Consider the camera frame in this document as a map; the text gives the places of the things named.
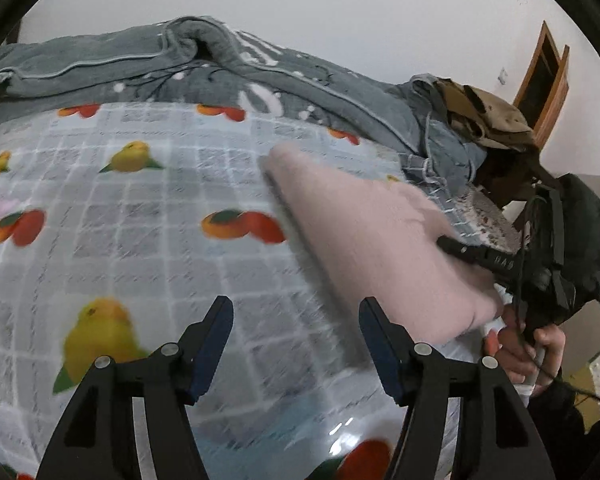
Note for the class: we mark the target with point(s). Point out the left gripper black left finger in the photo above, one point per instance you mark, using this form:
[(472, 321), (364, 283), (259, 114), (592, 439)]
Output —
[(95, 437)]

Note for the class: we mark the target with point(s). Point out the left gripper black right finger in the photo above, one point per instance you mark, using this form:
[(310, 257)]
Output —
[(496, 438)]

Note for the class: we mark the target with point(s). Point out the pink knitted sweater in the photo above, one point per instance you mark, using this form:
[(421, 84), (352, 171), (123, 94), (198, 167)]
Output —
[(378, 239)]

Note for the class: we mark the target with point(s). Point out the brown clothes pile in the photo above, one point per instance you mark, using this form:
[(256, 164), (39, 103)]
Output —
[(485, 119)]

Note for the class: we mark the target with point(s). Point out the person's right hand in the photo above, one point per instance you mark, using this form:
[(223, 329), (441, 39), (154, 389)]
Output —
[(535, 366)]

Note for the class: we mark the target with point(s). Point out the black bag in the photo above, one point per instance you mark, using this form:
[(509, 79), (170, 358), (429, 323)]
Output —
[(572, 212)]

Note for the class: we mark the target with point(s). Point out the floral bed sheet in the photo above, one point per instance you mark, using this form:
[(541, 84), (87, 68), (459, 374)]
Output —
[(487, 220)]

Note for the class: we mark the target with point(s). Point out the grey checked cloth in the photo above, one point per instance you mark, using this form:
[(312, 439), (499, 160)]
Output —
[(417, 171)]

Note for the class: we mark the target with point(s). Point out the brown wooden door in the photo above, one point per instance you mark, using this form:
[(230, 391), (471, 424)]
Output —
[(544, 89)]

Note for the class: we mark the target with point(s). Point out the fruit-print plastic mat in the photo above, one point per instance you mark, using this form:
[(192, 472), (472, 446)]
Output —
[(119, 225)]

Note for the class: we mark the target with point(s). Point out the grey floral quilt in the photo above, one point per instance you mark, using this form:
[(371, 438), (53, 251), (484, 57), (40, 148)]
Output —
[(204, 61)]

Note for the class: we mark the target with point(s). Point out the white wall switch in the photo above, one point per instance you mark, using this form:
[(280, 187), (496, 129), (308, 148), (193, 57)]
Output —
[(502, 77)]

